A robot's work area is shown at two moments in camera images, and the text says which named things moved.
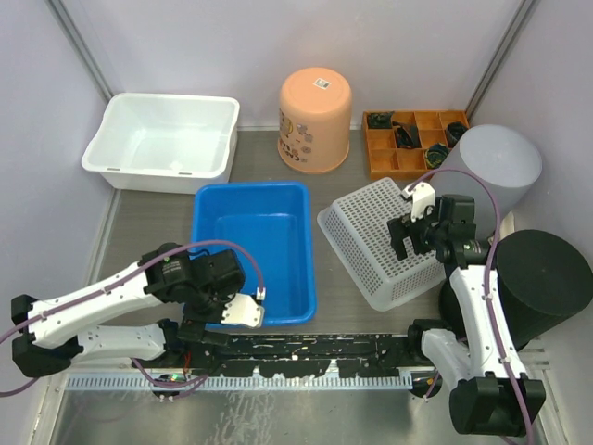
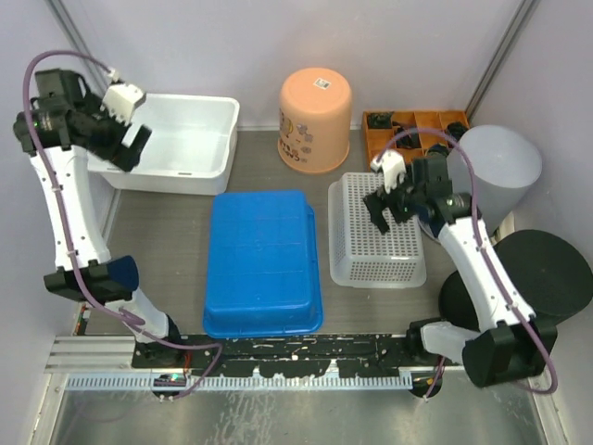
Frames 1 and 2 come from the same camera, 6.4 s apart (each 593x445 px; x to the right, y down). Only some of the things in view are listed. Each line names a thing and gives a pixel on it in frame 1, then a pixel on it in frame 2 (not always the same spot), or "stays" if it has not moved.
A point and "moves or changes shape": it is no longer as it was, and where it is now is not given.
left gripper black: [194, 324] → [126, 158]
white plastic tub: [164, 143] stays
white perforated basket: [355, 230] moves or changes shape
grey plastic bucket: [503, 158] stays
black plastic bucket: [545, 283] stays
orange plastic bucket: [315, 119] stays
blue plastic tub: [272, 221] moves or changes shape
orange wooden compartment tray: [388, 162] stays
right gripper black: [399, 229] → [375, 203]
